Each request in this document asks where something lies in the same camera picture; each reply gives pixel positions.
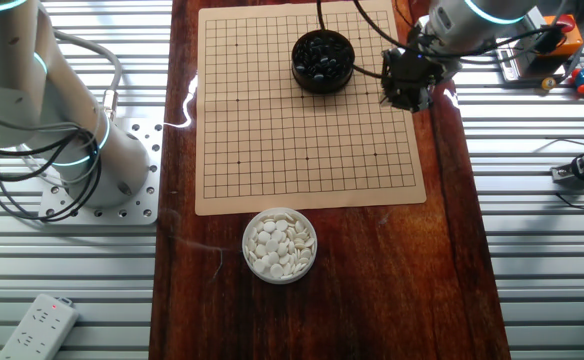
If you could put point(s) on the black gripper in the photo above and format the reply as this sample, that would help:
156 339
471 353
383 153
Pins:
417 75

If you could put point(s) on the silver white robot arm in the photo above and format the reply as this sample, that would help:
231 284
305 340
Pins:
22 75

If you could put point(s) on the beige go board mat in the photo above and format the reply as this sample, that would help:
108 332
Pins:
297 150

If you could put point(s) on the black bowl of black stones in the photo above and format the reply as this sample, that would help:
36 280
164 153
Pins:
323 62

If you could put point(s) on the orange box with red button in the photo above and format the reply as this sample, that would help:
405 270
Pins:
567 35

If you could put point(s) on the dark red wooden plank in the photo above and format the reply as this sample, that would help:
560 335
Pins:
372 280

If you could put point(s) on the white bowl of white stones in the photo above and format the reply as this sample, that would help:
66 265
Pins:
279 246

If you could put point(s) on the silver robot mounting plate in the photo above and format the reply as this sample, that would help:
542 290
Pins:
137 210

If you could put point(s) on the white power strip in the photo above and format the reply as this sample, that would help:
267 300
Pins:
37 330

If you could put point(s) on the ribbed silver exterior camera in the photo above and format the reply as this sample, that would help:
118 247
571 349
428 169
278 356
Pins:
519 67

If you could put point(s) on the aluminium camera stand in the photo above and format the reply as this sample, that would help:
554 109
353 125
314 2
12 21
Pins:
579 169

